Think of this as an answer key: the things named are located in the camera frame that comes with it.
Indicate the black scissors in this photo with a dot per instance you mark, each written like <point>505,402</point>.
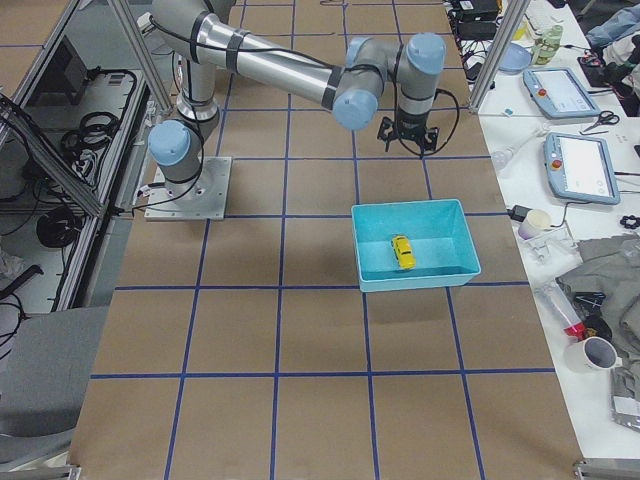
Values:
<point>605,118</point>

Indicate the light bulb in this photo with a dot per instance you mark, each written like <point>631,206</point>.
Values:
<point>502,158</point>

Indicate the paper cup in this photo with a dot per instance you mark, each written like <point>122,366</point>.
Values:
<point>535,223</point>

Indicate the clear bottle red cap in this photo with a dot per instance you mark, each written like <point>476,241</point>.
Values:
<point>563,311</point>

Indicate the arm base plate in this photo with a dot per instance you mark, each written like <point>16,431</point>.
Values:
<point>205,200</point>

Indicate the teach pendant tablet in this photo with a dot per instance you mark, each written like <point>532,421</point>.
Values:
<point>580,168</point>
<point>559,94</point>

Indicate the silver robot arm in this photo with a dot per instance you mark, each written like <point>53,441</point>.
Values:
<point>198,31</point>

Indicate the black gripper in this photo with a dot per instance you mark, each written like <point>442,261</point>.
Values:
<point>411,123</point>

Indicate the light blue plastic bin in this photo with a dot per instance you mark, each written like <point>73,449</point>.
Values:
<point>439,237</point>

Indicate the aluminium frame post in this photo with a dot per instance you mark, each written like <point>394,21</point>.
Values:
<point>512,18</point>

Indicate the yellow toy beetle car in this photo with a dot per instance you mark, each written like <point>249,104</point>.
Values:
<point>403,252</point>

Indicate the upper teach pendant tablet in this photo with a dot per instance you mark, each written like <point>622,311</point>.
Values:
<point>559,94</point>

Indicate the lower teach pendant tablet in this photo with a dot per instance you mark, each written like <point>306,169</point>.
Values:
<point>580,168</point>

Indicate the blue plate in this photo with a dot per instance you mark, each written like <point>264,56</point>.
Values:
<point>515,60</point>

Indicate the green tape rolls stack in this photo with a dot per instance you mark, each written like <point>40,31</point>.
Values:
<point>547,45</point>

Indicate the white mug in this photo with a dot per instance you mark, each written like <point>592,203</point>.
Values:
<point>593,354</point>

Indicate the grey cloth pile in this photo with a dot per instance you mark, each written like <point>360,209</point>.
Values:
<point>611,266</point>

